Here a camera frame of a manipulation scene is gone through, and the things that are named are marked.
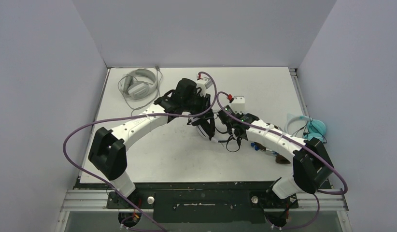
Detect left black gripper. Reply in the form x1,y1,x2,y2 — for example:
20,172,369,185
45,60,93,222
182,91,213,119

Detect black and white headphones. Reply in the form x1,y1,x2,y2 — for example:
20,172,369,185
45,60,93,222
187,110,242,153

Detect brown headphones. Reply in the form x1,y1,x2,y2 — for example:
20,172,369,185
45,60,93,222
259,146,291,165

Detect teal cat-ear headphones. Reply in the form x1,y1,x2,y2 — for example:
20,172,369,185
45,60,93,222
284,115,327,144

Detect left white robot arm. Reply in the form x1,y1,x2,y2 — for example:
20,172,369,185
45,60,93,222
88,78,213,208

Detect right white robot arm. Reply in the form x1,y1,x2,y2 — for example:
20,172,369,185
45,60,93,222
219,106,334,207

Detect grey white headphones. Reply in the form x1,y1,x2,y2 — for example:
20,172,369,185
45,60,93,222
117,65,163,115

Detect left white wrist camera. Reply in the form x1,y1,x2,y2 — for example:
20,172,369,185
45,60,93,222
196,75,213,97

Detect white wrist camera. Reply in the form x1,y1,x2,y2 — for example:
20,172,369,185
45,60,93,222
230,96,246,114
196,75,213,97

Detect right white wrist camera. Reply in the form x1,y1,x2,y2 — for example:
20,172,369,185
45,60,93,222
230,96,246,114

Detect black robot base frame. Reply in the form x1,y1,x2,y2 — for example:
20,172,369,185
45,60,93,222
104,181,348,225

